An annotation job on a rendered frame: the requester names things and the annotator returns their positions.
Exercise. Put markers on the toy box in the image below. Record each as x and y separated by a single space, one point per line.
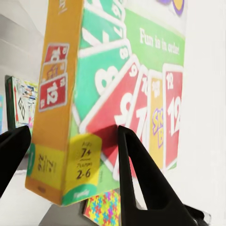
20 56

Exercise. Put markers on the desk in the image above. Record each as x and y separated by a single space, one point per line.
18 205

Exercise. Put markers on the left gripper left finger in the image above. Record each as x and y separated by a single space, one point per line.
13 146

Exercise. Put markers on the jigsaw puzzle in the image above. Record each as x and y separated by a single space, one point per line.
104 209

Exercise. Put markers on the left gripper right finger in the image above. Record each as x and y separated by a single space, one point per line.
164 206

